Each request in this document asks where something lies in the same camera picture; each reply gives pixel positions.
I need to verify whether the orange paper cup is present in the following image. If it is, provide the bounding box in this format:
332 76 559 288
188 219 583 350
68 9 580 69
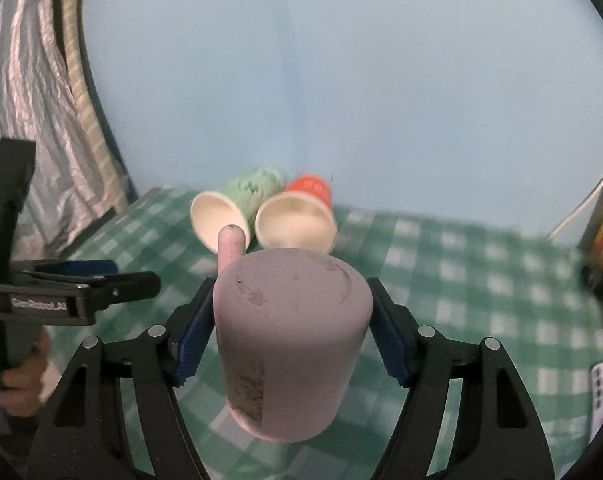
254 174 338 255

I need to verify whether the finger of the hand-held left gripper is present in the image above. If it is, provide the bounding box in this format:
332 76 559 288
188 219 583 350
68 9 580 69
24 259 161 321

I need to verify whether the green checkered tablecloth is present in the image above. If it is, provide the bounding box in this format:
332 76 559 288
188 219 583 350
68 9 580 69
44 186 603 480

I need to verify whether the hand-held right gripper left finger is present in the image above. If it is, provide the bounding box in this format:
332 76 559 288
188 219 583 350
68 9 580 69
26 276 217 480

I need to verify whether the pink cup with handle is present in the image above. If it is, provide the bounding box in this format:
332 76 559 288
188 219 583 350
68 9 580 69
214 225 374 444

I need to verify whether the person's left hand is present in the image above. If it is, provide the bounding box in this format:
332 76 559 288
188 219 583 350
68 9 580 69
0 330 62 418

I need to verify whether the grey striped curtain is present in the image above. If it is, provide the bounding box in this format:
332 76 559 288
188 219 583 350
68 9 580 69
0 0 132 261

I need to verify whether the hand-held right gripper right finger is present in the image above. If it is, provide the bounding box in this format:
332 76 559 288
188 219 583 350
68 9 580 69
366 277 556 480

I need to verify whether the green paper cup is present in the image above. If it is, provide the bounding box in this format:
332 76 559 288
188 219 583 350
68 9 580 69
190 166 285 255

